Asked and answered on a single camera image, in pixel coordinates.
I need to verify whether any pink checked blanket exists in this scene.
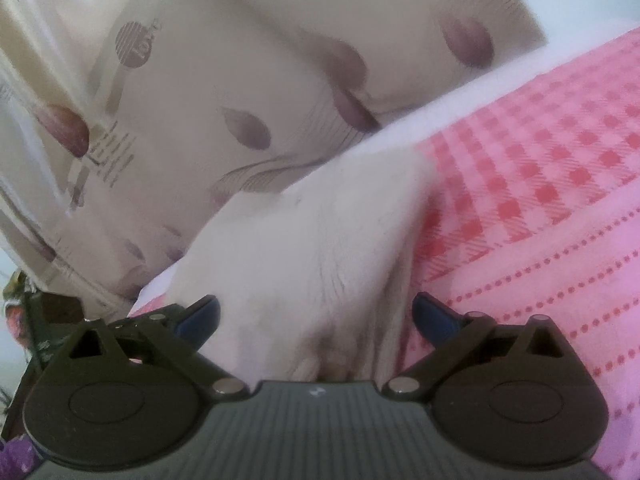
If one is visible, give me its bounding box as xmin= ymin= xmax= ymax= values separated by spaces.
xmin=127 ymin=25 xmax=640 ymax=480

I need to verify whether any floral printed cloth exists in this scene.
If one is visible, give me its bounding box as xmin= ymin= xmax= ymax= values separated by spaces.
xmin=0 ymin=269 xmax=31 ymax=356

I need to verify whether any cream small knit garment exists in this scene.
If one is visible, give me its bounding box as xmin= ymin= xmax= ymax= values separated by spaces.
xmin=167 ymin=147 xmax=441 ymax=385

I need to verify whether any beige leaf print curtain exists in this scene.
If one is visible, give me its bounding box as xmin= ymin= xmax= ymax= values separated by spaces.
xmin=0 ymin=0 xmax=548 ymax=313

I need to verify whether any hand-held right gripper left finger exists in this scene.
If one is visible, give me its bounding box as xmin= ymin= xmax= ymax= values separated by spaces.
xmin=64 ymin=295 xmax=250 ymax=402

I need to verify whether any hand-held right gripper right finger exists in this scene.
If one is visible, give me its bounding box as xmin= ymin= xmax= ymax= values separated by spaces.
xmin=381 ymin=291 xmax=577 ymax=402

